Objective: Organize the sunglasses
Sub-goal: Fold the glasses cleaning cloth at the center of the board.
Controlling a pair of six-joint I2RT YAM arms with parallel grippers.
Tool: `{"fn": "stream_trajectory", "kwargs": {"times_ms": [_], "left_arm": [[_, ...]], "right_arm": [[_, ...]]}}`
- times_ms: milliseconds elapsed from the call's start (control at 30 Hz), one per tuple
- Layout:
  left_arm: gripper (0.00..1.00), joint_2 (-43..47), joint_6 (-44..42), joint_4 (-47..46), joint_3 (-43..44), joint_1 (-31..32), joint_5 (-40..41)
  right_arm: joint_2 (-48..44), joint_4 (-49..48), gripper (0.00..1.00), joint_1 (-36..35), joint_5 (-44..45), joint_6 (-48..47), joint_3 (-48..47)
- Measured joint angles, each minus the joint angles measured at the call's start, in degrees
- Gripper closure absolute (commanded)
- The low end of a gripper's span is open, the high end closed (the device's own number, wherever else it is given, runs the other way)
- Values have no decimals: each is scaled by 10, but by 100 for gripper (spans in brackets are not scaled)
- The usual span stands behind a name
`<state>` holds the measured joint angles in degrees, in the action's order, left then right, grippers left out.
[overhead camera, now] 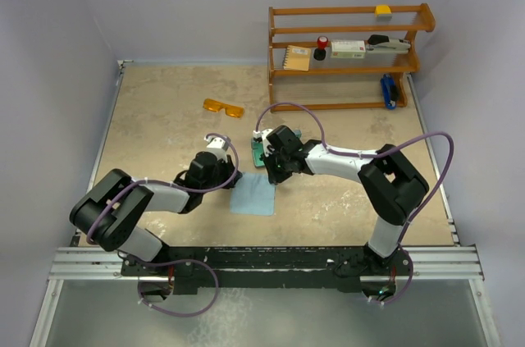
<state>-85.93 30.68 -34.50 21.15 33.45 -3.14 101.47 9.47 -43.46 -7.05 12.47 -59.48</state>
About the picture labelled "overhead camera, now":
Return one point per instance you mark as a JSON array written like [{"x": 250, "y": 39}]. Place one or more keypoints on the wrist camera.
[
  {"x": 259, "y": 136},
  {"x": 217, "y": 146}
]

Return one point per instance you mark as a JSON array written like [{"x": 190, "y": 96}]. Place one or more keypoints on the grey glasses case green lining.
[{"x": 259, "y": 156}]

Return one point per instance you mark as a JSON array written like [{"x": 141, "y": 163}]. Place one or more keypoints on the black white stapler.
[{"x": 383, "y": 44}]

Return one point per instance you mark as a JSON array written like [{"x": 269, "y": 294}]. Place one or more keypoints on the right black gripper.
[{"x": 275, "y": 177}]

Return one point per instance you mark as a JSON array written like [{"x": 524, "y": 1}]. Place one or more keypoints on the white red box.
[{"x": 348, "y": 49}]

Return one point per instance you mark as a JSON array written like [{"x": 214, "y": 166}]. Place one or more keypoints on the wooden shelf rack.
[{"x": 331, "y": 58}]

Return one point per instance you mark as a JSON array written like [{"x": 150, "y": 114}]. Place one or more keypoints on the spiral brown notebook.
[{"x": 296, "y": 58}]

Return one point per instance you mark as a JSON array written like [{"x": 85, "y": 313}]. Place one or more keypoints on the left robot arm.
[{"x": 109, "y": 213}]

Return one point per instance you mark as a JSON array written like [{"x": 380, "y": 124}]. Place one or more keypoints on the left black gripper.
[{"x": 228, "y": 167}]

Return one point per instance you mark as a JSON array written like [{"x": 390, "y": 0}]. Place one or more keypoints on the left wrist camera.
[{"x": 217, "y": 146}]

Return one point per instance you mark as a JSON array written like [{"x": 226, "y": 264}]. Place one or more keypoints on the light blue cleaning cloth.
[{"x": 253, "y": 195}]

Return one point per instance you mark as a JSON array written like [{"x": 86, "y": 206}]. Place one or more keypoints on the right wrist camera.
[{"x": 259, "y": 136}]

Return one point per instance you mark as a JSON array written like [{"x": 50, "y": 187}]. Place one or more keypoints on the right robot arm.
[{"x": 391, "y": 182}]

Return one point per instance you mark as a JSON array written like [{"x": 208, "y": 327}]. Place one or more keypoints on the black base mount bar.
[{"x": 348, "y": 269}]

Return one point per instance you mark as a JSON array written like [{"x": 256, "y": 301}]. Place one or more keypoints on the orange sunglasses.
[{"x": 212, "y": 105}]

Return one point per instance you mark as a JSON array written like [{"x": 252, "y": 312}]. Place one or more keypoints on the yellow grey sponge block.
[{"x": 382, "y": 13}]

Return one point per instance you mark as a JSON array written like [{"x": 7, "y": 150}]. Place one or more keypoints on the blue black scissors tool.
[{"x": 389, "y": 91}]

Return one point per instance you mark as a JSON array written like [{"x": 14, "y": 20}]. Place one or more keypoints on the red black stamp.
[{"x": 319, "y": 53}]

